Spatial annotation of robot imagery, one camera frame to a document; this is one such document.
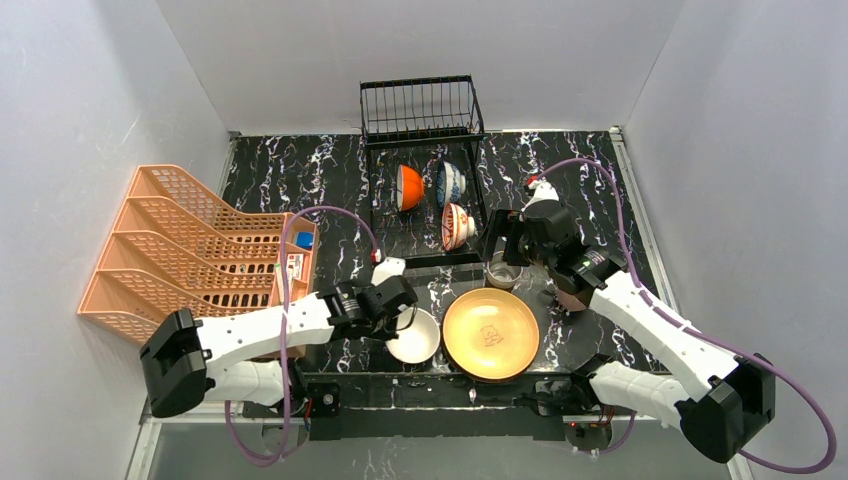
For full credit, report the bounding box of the orange patterned bowl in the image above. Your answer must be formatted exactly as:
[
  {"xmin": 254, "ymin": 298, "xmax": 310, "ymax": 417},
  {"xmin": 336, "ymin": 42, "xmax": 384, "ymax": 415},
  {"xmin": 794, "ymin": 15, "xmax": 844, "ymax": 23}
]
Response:
[{"xmin": 441, "ymin": 203, "xmax": 476, "ymax": 252}]

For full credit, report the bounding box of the blue floral bowl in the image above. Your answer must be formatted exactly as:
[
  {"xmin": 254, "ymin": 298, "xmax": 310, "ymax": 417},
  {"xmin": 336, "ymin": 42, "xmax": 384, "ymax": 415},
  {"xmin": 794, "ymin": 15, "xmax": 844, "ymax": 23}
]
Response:
[{"xmin": 436, "ymin": 161, "xmax": 466, "ymax": 208}]

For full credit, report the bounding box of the black wire dish rack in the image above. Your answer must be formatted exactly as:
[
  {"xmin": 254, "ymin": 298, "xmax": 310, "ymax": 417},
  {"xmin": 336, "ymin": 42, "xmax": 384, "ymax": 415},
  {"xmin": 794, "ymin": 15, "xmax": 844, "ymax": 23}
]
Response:
[{"xmin": 359, "ymin": 74, "xmax": 489, "ymax": 268}]

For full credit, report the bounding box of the orange glossy bowl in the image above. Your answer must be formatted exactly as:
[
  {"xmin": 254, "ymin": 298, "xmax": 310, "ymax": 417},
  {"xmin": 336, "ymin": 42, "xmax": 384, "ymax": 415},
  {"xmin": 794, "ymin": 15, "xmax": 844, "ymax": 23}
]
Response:
[{"xmin": 396, "ymin": 165, "xmax": 425, "ymax": 212}]

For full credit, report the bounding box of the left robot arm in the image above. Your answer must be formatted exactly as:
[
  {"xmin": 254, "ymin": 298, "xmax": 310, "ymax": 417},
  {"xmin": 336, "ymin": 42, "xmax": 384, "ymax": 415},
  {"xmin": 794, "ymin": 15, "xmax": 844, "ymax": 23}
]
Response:
[{"xmin": 140, "ymin": 275, "xmax": 418, "ymax": 418}]

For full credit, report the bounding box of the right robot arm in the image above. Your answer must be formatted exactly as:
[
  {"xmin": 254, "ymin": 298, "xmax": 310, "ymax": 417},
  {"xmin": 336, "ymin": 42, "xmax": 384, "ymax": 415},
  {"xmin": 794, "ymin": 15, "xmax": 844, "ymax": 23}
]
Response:
[{"xmin": 479, "ymin": 200, "xmax": 775, "ymax": 463}]

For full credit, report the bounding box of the stainless steel cup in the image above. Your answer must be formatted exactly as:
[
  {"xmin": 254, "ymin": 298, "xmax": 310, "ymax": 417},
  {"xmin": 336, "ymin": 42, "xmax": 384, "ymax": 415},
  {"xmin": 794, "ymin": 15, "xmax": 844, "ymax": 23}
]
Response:
[{"xmin": 485, "ymin": 262, "xmax": 523, "ymax": 291}]

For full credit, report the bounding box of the pink mug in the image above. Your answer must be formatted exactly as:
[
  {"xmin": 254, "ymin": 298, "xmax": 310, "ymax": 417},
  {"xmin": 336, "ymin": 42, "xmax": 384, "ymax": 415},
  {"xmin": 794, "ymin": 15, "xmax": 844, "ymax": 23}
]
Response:
[{"xmin": 556, "ymin": 289, "xmax": 592, "ymax": 312}]

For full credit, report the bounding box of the yellow plate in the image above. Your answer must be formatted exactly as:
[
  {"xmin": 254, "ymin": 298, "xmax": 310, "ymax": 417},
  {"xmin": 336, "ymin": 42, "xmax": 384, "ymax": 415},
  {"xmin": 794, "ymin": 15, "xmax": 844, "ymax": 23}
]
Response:
[{"xmin": 442, "ymin": 287, "xmax": 540, "ymax": 383}]

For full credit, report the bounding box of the orange file organizer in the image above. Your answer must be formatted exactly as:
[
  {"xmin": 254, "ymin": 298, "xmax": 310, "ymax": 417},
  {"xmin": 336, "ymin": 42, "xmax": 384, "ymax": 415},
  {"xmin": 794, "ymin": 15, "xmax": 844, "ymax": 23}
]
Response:
[{"xmin": 78, "ymin": 165, "xmax": 285, "ymax": 345}]

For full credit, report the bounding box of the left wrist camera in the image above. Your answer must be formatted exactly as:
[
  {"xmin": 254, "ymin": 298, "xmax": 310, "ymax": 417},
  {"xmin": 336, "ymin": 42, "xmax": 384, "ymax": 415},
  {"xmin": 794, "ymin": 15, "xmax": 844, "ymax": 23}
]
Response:
[{"xmin": 371, "ymin": 257, "xmax": 406, "ymax": 286}]

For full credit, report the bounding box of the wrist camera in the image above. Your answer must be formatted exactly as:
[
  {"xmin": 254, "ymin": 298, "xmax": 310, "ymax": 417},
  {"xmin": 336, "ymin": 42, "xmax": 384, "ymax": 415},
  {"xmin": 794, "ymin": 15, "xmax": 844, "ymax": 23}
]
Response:
[
  {"xmin": 521, "ymin": 177, "xmax": 559, "ymax": 212},
  {"xmin": 371, "ymin": 257, "xmax": 406, "ymax": 286}
]

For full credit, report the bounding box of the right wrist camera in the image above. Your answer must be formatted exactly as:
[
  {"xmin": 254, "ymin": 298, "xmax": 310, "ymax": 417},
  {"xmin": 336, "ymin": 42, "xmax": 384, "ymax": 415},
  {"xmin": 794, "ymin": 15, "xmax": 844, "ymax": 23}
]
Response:
[{"xmin": 521, "ymin": 177, "xmax": 559, "ymax": 212}]

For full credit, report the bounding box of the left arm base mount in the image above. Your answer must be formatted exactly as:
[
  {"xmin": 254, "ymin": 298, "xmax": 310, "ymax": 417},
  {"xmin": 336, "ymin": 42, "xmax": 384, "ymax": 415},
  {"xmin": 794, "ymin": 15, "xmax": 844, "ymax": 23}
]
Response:
[{"xmin": 242, "ymin": 378, "xmax": 341, "ymax": 419}]

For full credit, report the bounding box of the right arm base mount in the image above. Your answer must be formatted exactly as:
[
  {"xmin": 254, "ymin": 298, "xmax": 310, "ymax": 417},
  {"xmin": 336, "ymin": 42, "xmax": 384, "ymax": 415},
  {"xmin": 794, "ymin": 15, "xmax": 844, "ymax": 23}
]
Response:
[{"xmin": 511, "ymin": 354, "xmax": 636, "ymax": 458}]

